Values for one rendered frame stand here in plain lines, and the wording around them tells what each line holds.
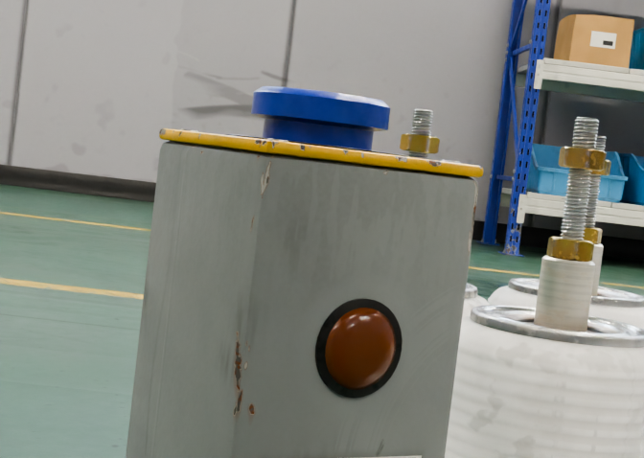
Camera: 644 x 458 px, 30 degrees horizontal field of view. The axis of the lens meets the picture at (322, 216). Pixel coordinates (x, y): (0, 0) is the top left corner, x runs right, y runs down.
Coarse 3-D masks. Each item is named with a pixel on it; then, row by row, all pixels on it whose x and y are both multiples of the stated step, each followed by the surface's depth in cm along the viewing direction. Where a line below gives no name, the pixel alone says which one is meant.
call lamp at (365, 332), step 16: (352, 320) 32; (368, 320) 32; (384, 320) 32; (336, 336) 32; (352, 336) 32; (368, 336) 32; (384, 336) 32; (336, 352) 32; (352, 352) 32; (368, 352) 32; (384, 352) 32; (336, 368) 32; (352, 368) 32; (368, 368) 32; (384, 368) 32; (352, 384) 32; (368, 384) 32
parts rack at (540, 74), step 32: (544, 0) 474; (512, 32) 529; (544, 32) 474; (512, 64) 526; (544, 64) 474; (576, 64) 475; (512, 96) 512; (608, 96) 533; (640, 96) 534; (512, 192) 480; (512, 224) 478; (640, 224) 479
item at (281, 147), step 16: (208, 144) 33; (224, 144) 32; (240, 144) 31; (256, 144) 31; (272, 144) 30; (288, 144) 31; (304, 144) 31; (320, 144) 32; (336, 160) 31; (352, 160) 32; (368, 160) 32; (384, 160) 32; (400, 160) 32; (416, 160) 33; (432, 160) 33; (448, 160) 34; (480, 176) 34
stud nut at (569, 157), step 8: (560, 152) 51; (568, 152) 50; (576, 152) 49; (584, 152) 49; (592, 152) 49; (600, 152) 50; (560, 160) 50; (568, 160) 50; (576, 160) 49; (584, 160) 49; (592, 160) 49; (600, 160) 50; (576, 168) 49; (584, 168) 49; (592, 168) 49; (600, 168) 50
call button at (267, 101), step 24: (264, 96) 34; (288, 96) 33; (312, 96) 33; (336, 96) 33; (264, 120) 35; (288, 120) 34; (312, 120) 33; (336, 120) 33; (360, 120) 33; (384, 120) 34; (336, 144) 33; (360, 144) 34
